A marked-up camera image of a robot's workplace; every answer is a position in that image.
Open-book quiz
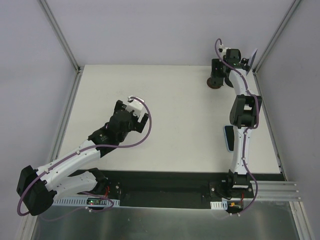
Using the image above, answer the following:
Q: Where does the purple cable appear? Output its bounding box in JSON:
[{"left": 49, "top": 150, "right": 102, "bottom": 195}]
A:
[
  {"left": 214, "top": 37, "right": 260, "bottom": 218},
  {"left": 16, "top": 96, "right": 153, "bottom": 217}
]

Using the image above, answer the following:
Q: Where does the right white cable duct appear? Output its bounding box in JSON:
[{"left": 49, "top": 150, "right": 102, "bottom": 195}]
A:
[{"left": 210, "top": 200, "right": 228, "bottom": 211}]

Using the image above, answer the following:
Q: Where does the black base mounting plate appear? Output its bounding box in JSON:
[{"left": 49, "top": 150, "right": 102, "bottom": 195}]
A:
[{"left": 91, "top": 170, "right": 256, "bottom": 209}]

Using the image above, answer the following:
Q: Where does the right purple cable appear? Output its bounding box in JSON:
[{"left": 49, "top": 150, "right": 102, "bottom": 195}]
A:
[{"left": 214, "top": 37, "right": 260, "bottom": 218}]

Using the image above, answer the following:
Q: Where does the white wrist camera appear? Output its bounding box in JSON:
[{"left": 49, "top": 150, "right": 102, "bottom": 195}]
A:
[
  {"left": 125, "top": 95, "right": 145, "bottom": 117},
  {"left": 218, "top": 45, "right": 230, "bottom": 60}
]

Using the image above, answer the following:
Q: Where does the blue case smartphone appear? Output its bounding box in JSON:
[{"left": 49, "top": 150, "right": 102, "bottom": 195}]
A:
[{"left": 223, "top": 125, "right": 235, "bottom": 153}]

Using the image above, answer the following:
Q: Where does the brown base phone stand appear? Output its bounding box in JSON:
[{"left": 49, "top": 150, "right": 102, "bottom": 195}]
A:
[{"left": 206, "top": 72, "right": 224, "bottom": 89}]

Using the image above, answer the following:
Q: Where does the black phone stand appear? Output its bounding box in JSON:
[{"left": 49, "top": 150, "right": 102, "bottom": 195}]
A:
[{"left": 224, "top": 58, "right": 251, "bottom": 88}]

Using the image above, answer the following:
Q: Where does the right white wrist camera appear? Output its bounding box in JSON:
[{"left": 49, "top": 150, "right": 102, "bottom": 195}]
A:
[{"left": 218, "top": 45, "right": 230, "bottom": 60}]

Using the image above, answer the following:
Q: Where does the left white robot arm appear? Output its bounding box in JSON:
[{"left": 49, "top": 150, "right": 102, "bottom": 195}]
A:
[{"left": 16, "top": 96, "right": 152, "bottom": 217}]

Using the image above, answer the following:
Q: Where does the aluminium frame post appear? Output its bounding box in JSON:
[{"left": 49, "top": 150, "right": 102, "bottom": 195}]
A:
[
  {"left": 253, "top": 0, "right": 303, "bottom": 75},
  {"left": 38, "top": 0, "right": 85, "bottom": 73}
]

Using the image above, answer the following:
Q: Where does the left aluminium frame post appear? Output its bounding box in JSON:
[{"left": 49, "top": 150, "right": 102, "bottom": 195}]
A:
[{"left": 38, "top": 0, "right": 85, "bottom": 73}]

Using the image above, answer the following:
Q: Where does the white cable duct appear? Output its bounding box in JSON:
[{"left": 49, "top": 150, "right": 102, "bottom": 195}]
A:
[
  {"left": 52, "top": 196, "right": 120, "bottom": 208},
  {"left": 210, "top": 200, "right": 228, "bottom": 211}
]

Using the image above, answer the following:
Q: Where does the left white cable duct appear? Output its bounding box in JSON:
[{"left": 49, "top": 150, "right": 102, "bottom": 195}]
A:
[{"left": 52, "top": 196, "right": 120, "bottom": 208}]

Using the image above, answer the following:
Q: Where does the purple case smartphone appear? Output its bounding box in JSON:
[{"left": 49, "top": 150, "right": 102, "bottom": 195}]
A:
[{"left": 245, "top": 48, "right": 258, "bottom": 75}]

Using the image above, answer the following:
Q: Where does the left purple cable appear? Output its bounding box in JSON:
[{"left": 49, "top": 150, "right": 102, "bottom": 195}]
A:
[{"left": 16, "top": 96, "right": 153, "bottom": 217}]

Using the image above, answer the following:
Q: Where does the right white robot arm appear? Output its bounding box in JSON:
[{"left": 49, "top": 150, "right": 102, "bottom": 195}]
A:
[{"left": 210, "top": 44, "right": 262, "bottom": 200}]

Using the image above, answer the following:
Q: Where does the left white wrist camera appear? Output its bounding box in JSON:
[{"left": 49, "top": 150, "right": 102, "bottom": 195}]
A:
[{"left": 125, "top": 95, "right": 145, "bottom": 117}]

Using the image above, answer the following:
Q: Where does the right aluminium frame post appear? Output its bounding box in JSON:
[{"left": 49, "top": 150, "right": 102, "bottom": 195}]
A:
[{"left": 253, "top": 0, "right": 303, "bottom": 75}]

